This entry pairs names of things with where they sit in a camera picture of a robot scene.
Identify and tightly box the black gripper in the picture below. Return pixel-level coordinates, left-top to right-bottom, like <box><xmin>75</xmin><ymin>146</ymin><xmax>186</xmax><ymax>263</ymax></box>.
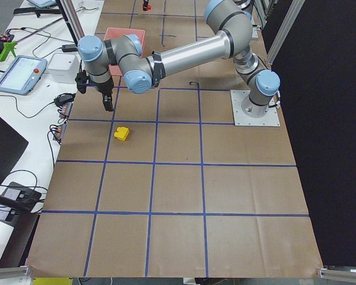
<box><xmin>75</xmin><ymin>70</ymin><xmax>113</xmax><ymax>112</ymax></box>

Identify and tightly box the red toy block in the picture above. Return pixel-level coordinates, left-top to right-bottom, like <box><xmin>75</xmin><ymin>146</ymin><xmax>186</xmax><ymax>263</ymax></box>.
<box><xmin>142</xmin><ymin>0</ymin><xmax>151</xmax><ymax>11</ymax></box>

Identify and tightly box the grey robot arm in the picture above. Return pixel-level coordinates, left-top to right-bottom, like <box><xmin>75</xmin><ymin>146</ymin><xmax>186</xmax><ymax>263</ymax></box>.
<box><xmin>75</xmin><ymin>1</ymin><xmax>281</xmax><ymax>112</ymax></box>

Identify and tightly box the yellow toy block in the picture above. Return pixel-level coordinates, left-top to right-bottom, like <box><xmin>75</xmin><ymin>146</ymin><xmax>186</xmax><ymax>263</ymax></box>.
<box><xmin>113</xmin><ymin>126</ymin><xmax>130</xmax><ymax>141</ymax></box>

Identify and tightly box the black power adapter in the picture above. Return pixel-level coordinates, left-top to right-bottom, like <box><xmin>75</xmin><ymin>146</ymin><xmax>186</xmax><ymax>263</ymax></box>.
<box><xmin>61</xmin><ymin>45</ymin><xmax>77</xmax><ymax>52</ymax></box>

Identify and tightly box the silver reacher grabber tool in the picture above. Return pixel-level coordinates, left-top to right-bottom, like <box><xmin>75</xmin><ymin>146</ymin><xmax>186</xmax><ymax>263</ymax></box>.
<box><xmin>0</xmin><ymin>17</ymin><xmax>63</xmax><ymax>62</ymax></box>

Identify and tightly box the aluminium frame post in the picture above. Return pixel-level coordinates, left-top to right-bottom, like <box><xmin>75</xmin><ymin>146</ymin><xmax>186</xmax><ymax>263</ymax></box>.
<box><xmin>56</xmin><ymin>0</ymin><xmax>85</xmax><ymax>47</ymax></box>

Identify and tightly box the pink plastic box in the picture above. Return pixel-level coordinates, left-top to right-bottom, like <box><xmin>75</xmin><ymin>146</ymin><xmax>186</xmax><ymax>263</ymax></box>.
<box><xmin>103</xmin><ymin>27</ymin><xmax>145</xmax><ymax>76</ymax></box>

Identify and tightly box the robot teach pendant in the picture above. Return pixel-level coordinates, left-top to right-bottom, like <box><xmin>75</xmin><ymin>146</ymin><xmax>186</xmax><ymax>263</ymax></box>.
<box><xmin>0</xmin><ymin>55</ymin><xmax>47</xmax><ymax>96</ymax></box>

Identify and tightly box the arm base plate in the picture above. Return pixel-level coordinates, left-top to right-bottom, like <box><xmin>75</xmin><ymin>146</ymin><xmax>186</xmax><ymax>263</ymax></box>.
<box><xmin>230</xmin><ymin>90</ymin><xmax>281</xmax><ymax>128</ymax></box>

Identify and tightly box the white plastic container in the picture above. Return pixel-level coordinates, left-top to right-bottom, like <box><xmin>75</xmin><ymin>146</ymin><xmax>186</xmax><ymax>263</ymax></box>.
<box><xmin>48</xmin><ymin>53</ymin><xmax>79</xmax><ymax>84</ymax></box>

